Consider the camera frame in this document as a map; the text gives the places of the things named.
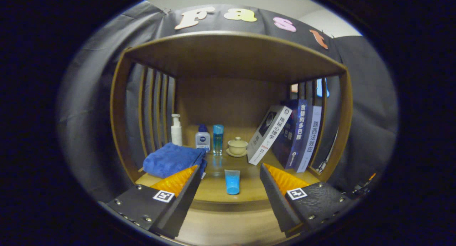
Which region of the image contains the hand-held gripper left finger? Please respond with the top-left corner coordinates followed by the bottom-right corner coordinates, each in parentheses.
top-left (100, 164), bottom-right (202, 239)

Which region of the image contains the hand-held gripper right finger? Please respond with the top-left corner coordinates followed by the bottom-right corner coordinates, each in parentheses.
top-left (259, 163), bottom-right (353, 238)

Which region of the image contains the blue cosmetic tube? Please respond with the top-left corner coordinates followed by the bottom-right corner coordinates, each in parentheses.
top-left (224, 169), bottom-right (241, 195)

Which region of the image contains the wooden drawer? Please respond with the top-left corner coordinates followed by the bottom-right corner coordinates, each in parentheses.
top-left (175, 207), bottom-right (289, 246)

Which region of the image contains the wooden countertop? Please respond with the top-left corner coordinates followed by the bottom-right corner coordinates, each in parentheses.
top-left (135, 150), bottom-right (321, 213)

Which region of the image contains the wooden cabinet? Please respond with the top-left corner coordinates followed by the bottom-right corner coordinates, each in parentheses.
top-left (110, 31), bottom-right (353, 213)

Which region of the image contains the folded blue towel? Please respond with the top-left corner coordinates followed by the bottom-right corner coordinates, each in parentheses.
top-left (143, 143), bottom-right (208, 179)

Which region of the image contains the white book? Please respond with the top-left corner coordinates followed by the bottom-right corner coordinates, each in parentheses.
top-left (247, 105), bottom-right (293, 166)

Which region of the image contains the beige lidded teacup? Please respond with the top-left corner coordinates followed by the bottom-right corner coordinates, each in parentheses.
top-left (226, 137), bottom-right (249, 158)

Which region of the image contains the white bottle with blue cap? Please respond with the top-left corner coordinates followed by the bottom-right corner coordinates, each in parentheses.
top-left (195, 124), bottom-right (211, 153)

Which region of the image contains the dark blue book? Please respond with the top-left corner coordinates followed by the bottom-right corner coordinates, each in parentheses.
top-left (273, 99), bottom-right (309, 170)

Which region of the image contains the white pump bottle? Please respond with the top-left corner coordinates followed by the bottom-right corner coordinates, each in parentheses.
top-left (171, 114), bottom-right (183, 147)

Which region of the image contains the light purple book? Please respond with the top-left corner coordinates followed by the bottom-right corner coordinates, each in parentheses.
top-left (296, 105), bottom-right (322, 173)

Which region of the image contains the clear blue bottle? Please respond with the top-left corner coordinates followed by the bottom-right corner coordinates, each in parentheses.
top-left (213, 124), bottom-right (224, 156)

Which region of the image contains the black tool with orange tip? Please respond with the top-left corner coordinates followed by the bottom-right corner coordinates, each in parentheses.
top-left (353, 173), bottom-right (377, 198)

